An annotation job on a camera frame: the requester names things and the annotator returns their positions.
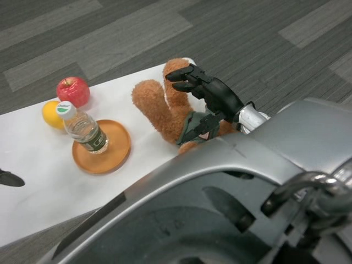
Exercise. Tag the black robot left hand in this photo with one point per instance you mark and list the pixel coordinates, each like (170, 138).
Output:
(9, 178)

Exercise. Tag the yellow orange fruit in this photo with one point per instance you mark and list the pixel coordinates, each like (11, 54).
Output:
(50, 115)

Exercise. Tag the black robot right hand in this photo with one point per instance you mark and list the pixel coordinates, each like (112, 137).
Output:
(220, 94)

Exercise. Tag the round orange plate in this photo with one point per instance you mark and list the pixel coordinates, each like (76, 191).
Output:
(118, 148)

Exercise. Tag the brown plush toy bear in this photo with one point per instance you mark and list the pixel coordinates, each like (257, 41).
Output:
(165, 112)

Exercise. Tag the clear plastic water bottle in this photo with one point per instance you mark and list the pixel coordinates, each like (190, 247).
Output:
(85, 130)

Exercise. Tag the red apple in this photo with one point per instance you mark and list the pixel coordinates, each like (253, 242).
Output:
(72, 92)

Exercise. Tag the silver robot chest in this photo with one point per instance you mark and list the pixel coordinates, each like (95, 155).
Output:
(209, 209)

